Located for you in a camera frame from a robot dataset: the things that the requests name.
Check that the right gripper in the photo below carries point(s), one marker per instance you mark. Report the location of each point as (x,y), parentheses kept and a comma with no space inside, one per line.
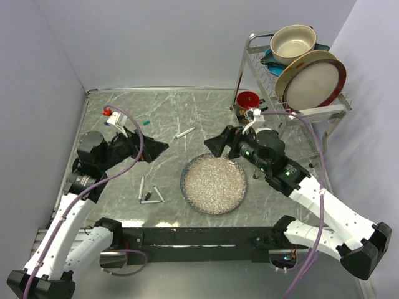
(232,136)

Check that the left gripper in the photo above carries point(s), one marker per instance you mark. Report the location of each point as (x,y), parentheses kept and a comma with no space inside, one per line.
(151,148)

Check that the white pen teal tip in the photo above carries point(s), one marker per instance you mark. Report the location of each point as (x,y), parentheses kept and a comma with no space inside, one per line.
(182,134)

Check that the white pen light blue tip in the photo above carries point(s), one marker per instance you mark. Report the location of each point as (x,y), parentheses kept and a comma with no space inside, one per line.
(140,194)

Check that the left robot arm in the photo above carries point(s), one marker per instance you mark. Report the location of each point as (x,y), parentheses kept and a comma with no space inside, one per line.
(57,263)

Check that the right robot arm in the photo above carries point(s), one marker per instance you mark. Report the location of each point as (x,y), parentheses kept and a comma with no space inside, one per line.
(356,242)

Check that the white pen dark blue tip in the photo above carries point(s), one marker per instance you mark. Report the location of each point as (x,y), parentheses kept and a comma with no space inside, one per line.
(151,202)

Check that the speckled blue rim plate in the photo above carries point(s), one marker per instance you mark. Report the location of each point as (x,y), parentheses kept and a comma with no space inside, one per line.
(214,186)

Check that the red skull mug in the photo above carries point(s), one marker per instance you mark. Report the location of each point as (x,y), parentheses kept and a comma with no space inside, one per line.
(246,100)

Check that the metal dish rack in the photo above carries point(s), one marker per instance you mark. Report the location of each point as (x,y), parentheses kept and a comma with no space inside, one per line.
(256,58)

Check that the blue dish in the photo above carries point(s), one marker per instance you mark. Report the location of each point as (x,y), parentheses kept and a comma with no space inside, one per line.
(277,68)

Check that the beige plate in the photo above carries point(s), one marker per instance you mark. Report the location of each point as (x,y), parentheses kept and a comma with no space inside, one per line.
(296,66)

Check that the brown rim white plate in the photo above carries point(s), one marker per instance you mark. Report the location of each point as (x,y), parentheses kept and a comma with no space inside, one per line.
(316,85)

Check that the cream ceramic bowl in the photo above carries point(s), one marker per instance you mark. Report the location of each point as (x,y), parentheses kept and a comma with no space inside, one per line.
(291,42)

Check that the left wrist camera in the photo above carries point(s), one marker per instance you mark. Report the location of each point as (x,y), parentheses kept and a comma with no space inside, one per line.
(116,119)

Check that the black base frame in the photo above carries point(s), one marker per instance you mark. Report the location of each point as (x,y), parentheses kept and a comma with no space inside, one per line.
(198,244)

